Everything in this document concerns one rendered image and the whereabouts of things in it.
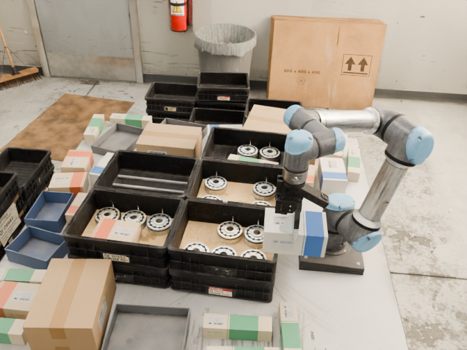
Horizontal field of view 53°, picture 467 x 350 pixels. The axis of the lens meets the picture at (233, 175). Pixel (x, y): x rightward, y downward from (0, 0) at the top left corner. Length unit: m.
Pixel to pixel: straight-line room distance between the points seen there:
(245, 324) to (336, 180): 0.94
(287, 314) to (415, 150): 0.72
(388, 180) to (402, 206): 1.88
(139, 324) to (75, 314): 0.25
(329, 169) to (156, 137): 0.91
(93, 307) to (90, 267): 0.18
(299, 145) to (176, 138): 1.23
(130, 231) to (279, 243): 0.61
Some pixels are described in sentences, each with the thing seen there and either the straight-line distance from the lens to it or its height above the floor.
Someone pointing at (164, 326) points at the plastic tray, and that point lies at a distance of 1.78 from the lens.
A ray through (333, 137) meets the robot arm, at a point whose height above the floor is 1.44.
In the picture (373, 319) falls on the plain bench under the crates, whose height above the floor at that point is 0.70.
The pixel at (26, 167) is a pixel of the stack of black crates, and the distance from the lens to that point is 3.28.
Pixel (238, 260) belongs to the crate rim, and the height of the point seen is 0.92.
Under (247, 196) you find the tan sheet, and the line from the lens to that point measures 2.10.
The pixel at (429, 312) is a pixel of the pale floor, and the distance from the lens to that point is 2.95.
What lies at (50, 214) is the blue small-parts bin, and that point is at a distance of 2.32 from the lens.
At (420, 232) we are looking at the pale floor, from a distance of 3.43.
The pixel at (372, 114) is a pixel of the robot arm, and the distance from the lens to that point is 1.69.
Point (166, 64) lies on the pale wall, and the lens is 5.00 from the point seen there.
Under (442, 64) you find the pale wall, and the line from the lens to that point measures 5.11.
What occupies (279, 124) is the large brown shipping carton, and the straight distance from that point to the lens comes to 2.51.
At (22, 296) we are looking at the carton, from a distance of 1.89.
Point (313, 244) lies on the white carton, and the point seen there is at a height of 1.10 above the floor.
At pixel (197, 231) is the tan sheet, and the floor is 0.83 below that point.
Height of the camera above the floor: 2.14
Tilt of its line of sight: 36 degrees down
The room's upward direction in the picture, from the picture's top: 2 degrees clockwise
